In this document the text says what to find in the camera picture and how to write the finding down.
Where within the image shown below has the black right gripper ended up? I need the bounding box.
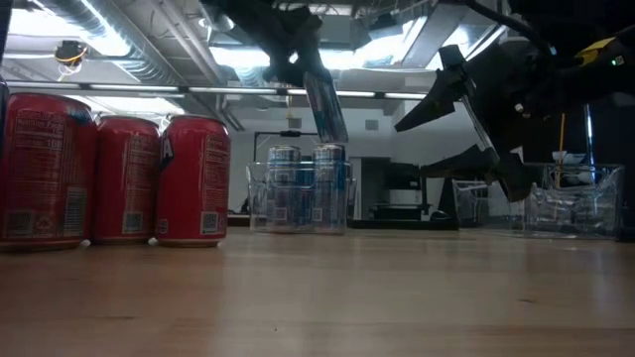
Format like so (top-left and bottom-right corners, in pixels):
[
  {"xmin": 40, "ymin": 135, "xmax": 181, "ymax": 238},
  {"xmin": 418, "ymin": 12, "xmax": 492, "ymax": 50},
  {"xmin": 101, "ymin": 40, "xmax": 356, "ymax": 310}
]
[{"xmin": 395, "ymin": 39, "xmax": 596, "ymax": 203}]

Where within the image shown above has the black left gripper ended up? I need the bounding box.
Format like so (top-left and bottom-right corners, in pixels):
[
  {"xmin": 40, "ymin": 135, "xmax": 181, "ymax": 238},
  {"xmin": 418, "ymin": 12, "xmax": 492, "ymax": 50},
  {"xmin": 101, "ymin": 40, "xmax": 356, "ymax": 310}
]
[{"xmin": 200, "ymin": 0, "xmax": 333, "ymax": 88}]

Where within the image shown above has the clear plastic bin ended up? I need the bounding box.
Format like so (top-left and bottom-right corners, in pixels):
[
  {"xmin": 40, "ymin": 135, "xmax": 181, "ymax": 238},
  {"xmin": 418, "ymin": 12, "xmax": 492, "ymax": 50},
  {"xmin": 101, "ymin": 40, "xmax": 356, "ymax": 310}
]
[
  {"xmin": 246, "ymin": 160, "xmax": 357, "ymax": 236},
  {"xmin": 451, "ymin": 162, "xmax": 625, "ymax": 240}
]

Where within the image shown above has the red cola can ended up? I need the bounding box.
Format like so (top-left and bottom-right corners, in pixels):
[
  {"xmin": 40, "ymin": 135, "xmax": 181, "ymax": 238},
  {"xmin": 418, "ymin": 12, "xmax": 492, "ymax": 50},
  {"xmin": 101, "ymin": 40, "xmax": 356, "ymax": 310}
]
[
  {"xmin": 91, "ymin": 115, "xmax": 164, "ymax": 246},
  {"xmin": 0, "ymin": 92, "xmax": 99, "ymax": 253},
  {"xmin": 156, "ymin": 113, "xmax": 232, "ymax": 249}
]

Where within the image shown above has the long fluorescent strip light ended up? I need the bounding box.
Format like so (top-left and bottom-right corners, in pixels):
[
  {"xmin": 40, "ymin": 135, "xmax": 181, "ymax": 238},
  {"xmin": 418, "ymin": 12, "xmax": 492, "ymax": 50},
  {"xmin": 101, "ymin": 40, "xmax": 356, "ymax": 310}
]
[{"xmin": 4, "ymin": 81, "xmax": 429, "ymax": 100}]

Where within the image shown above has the bright ceiling light panel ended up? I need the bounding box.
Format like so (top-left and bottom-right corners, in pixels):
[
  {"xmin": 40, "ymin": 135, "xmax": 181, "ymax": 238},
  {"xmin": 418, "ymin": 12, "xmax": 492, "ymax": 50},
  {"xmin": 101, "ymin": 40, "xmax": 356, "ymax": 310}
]
[{"xmin": 207, "ymin": 17, "xmax": 502, "ymax": 71}]

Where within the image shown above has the black background cabinet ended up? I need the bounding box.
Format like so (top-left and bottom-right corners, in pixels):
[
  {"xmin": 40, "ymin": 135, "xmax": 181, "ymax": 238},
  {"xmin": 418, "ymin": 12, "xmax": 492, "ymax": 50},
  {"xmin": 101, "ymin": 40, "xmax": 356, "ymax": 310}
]
[{"xmin": 360, "ymin": 158, "xmax": 432, "ymax": 222}]

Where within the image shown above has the round ceiling sensor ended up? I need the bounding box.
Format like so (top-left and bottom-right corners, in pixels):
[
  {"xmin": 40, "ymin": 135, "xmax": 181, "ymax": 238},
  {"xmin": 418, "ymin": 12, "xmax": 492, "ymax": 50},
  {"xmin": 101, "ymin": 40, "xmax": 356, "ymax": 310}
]
[{"xmin": 53, "ymin": 39, "xmax": 89, "ymax": 76}]

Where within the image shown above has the grey ceiling duct box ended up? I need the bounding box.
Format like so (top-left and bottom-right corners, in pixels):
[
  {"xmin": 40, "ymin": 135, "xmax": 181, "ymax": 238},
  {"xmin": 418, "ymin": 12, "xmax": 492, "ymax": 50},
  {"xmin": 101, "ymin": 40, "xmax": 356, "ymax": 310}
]
[{"xmin": 324, "ymin": 13, "xmax": 356, "ymax": 50}]

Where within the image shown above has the black gantry frame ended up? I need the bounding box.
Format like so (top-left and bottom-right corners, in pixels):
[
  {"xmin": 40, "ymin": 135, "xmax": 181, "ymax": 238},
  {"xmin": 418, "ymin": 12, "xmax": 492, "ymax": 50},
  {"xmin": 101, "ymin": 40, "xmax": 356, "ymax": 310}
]
[{"xmin": 252, "ymin": 130, "xmax": 318, "ymax": 150}]

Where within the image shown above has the black frame clamp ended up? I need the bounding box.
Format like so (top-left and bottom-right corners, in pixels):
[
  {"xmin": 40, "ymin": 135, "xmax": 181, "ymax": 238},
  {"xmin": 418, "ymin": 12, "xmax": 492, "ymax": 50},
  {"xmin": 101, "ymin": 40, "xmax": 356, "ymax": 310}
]
[{"xmin": 439, "ymin": 178, "xmax": 461, "ymax": 230}]

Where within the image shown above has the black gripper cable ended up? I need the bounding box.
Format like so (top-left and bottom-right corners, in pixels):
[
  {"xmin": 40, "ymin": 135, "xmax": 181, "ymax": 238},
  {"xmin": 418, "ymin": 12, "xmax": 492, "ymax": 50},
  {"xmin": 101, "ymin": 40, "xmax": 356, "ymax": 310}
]
[{"xmin": 465, "ymin": 0, "xmax": 555, "ymax": 51}]

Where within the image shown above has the yellow cable tag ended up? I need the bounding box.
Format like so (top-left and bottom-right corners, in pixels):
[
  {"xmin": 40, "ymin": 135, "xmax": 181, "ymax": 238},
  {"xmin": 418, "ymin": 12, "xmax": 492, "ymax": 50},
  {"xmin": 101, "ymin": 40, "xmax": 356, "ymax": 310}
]
[{"xmin": 574, "ymin": 35, "xmax": 621, "ymax": 65}]

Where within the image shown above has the spiral silver ceiling duct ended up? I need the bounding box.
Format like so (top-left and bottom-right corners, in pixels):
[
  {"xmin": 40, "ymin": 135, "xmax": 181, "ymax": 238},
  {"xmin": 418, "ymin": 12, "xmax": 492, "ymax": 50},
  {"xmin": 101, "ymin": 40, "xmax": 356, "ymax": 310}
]
[{"xmin": 39, "ymin": 0, "xmax": 188, "ymax": 85}]

